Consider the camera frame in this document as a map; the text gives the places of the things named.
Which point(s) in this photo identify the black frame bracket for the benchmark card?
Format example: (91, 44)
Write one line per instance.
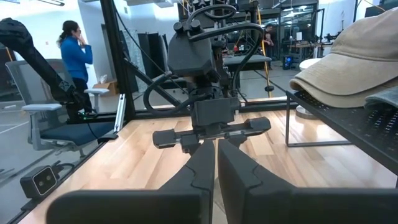
(108, 137)

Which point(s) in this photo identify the long wooden workbench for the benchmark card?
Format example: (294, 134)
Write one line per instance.
(311, 45)

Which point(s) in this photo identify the black desk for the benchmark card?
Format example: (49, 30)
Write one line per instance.
(252, 62)

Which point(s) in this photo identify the black perforated metal shelf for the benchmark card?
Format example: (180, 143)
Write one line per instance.
(357, 124)

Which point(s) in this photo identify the black upright panel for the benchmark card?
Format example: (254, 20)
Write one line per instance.
(152, 53)

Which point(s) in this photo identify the silver aluminium bar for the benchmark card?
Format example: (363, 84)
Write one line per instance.
(120, 112)

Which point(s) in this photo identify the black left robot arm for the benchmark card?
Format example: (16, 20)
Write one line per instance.
(189, 56)

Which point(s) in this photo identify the cardboard box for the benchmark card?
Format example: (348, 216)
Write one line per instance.
(109, 88)

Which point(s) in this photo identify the grey chair with blue seat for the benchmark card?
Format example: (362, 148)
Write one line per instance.
(77, 132)

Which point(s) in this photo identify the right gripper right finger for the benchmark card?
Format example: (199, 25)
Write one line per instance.
(295, 208)

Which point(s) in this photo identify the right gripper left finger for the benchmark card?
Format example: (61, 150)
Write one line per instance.
(140, 208)

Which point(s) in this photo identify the black round knob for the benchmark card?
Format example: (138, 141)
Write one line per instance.
(269, 88)

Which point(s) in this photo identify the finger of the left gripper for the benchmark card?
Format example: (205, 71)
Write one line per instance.
(191, 144)
(238, 140)

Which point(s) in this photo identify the person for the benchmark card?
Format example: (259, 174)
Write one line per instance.
(74, 59)
(268, 39)

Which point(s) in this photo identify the small lit computer tower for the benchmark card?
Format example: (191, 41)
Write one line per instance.
(287, 62)

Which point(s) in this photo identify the black aluminium table frame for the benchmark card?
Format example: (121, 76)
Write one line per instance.
(116, 46)

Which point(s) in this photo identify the black table-level camera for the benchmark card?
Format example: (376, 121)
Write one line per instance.
(38, 182)

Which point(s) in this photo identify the black monitor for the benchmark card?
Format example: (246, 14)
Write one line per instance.
(377, 6)

